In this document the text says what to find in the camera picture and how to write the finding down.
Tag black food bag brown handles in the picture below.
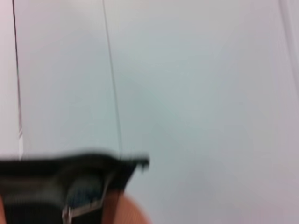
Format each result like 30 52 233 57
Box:
0 153 152 224

